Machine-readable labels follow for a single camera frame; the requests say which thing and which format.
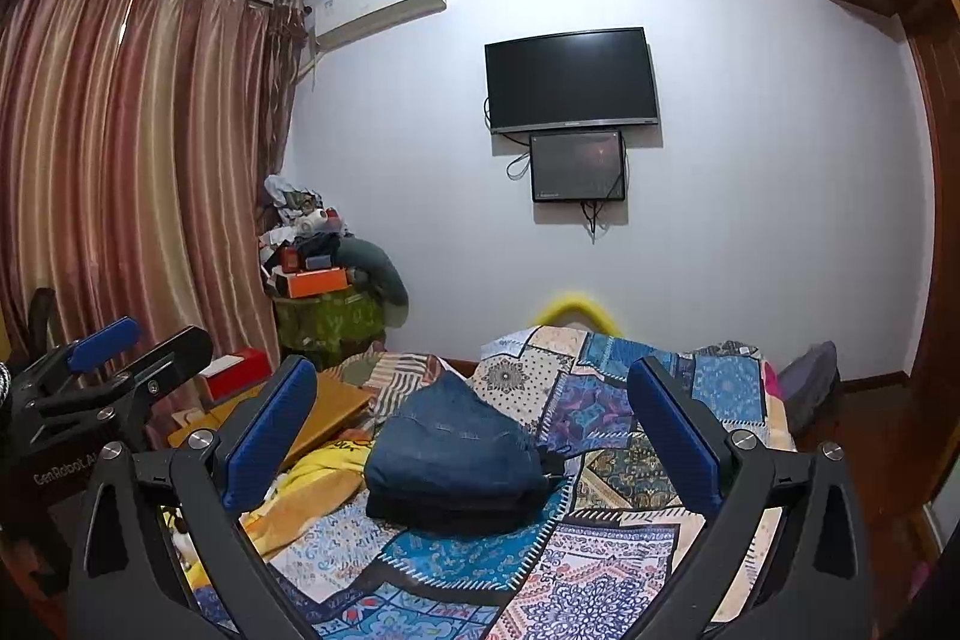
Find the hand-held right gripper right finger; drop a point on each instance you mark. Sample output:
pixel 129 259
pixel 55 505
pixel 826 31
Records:
pixel 675 437

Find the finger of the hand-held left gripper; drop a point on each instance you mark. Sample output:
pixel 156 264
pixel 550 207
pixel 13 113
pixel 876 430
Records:
pixel 172 359
pixel 105 340

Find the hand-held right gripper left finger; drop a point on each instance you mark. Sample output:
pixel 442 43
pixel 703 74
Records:
pixel 270 437

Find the blue denim jacket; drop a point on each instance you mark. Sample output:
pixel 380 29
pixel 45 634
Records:
pixel 450 445

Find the red box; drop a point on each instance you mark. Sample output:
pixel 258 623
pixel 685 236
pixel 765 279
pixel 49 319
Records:
pixel 240 370

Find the yellow blanket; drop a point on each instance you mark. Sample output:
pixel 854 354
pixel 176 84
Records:
pixel 315 490

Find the patchwork printed bedspread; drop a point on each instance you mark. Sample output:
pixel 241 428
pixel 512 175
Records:
pixel 600 557

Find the purple grey cloth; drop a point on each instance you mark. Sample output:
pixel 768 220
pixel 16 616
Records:
pixel 810 385

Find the striped cloth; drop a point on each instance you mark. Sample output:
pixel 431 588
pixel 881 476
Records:
pixel 405 377

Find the orange box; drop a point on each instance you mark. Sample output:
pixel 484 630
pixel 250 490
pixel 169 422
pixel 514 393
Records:
pixel 311 282

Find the yellow curved tube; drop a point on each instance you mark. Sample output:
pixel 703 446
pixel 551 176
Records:
pixel 577 304

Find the striped pink curtain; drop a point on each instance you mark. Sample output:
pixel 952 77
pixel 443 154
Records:
pixel 135 160

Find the pile of clutter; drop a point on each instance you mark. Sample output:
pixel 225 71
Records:
pixel 300 227

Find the grey pillow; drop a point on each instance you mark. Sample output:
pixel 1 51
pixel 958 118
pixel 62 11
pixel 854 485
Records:
pixel 379 276

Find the black garment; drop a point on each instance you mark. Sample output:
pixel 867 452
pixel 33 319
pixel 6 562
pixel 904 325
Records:
pixel 457 518

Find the small wall monitor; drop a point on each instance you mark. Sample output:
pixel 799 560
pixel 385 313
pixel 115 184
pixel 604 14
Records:
pixel 577 168

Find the wooden door with frame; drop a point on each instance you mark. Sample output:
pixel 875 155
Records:
pixel 934 197

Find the black wall television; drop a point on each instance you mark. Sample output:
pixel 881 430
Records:
pixel 571 78

